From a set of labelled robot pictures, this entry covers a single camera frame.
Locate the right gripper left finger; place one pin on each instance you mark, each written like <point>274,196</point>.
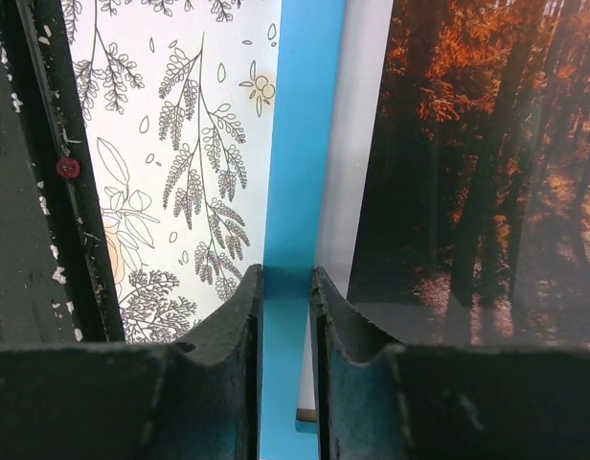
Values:
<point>198,397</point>

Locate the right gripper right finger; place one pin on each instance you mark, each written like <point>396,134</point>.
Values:
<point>377,398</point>

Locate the blue picture frame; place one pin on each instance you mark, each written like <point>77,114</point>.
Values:
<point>309,49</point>

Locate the autumn forest photo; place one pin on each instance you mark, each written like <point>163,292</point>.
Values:
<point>457,198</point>

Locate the red push pin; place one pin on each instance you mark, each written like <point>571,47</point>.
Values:
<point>68,167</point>

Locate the floral patterned table mat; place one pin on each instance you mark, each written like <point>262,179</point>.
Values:
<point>177,100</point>

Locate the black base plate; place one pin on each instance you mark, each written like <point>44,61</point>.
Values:
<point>56,283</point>

